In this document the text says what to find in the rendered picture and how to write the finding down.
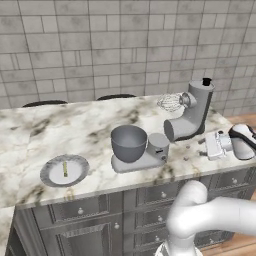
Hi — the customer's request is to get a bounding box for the grey stand mixer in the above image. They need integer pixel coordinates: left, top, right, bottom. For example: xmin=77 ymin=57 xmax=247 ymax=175
xmin=111 ymin=77 xmax=216 ymax=174

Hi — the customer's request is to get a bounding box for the black chair back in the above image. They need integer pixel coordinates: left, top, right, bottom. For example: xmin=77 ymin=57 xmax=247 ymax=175
xmin=21 ymin=99 xmax=69 ymax=108

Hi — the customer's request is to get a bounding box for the wire whisk attachment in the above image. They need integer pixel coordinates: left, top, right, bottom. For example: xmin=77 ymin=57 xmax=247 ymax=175
xmin=156 ymin=92 xmax=184 ymax=113

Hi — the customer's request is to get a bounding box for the grey rimmed white plate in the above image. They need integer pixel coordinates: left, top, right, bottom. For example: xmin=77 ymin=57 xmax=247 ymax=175
xmin=39 ymin=153 xmax=91 ymax=188

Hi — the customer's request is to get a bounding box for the grey metal mixer bowl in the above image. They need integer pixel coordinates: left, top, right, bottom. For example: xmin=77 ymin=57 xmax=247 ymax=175
xmin=110 ymin=124 xmax=149 ymax=164

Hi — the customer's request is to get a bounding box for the grey cupboard door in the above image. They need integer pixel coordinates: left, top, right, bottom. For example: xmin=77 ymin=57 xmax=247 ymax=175
xmin=42 ymin=215 xmax=123 ymax=256

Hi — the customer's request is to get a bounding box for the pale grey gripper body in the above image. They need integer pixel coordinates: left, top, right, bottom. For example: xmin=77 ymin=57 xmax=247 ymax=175
xmin=204 ymin=130 xmax=227 ymax=162

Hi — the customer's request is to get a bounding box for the grey drawer front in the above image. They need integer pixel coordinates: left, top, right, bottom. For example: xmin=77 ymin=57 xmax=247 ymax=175
xmin=213 ymin=167 xmax=256 ymax=192
xmin=194 ymin=229 xmax=235 ymax=250
xmin=134 ymin=204 xmax=175 ymax=230
xmin=134 ymin=227 xmax=172 ymax=248
xmin=135 ymin=181 xmax=184 ymax=207
xmin=49 ymin=195 xmax=110 ymax=224

